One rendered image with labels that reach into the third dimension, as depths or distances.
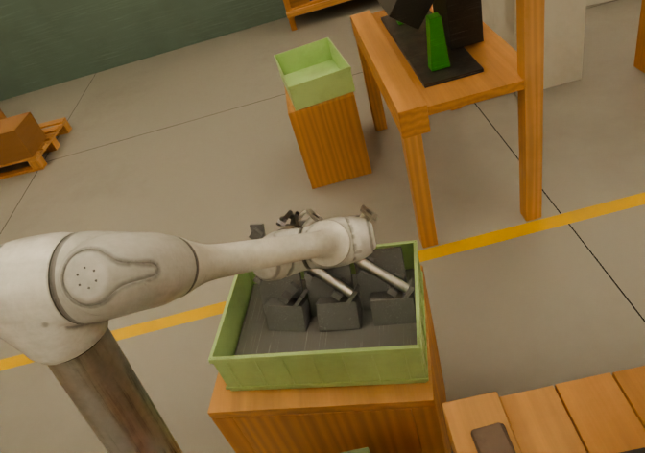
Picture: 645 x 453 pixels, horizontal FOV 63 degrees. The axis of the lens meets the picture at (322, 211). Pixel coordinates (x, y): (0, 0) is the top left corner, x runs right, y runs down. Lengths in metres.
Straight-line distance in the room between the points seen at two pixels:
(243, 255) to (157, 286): 0.26
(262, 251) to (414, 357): 0.65
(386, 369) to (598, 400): 0.53
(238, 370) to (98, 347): 0.80
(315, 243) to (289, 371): 0.62
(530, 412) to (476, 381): 1.10
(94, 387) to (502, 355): 1.99
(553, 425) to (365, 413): 0.51
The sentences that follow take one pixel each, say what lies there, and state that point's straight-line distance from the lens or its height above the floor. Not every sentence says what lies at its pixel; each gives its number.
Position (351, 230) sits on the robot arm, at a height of 1.38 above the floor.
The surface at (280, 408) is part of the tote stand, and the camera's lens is 1.65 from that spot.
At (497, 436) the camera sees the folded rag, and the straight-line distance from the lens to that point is 1.35.
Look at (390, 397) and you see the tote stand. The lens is 1.58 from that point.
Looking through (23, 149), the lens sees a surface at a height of 0.25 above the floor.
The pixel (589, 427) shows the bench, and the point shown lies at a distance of 1.44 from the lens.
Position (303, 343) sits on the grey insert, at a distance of 1.68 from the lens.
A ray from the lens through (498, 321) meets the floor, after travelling 2.71.
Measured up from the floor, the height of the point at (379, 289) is 0.92.
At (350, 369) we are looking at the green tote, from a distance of 1.55.
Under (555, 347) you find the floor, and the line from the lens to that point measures 2.63.
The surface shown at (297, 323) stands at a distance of 1.70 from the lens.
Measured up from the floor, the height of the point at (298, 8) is 0.24.
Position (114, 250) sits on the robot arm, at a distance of 0.71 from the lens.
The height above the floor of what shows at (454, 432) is 0.90.
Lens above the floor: 2.13
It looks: 37 degrees down
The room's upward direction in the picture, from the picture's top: 18 degrees counter-clockwise
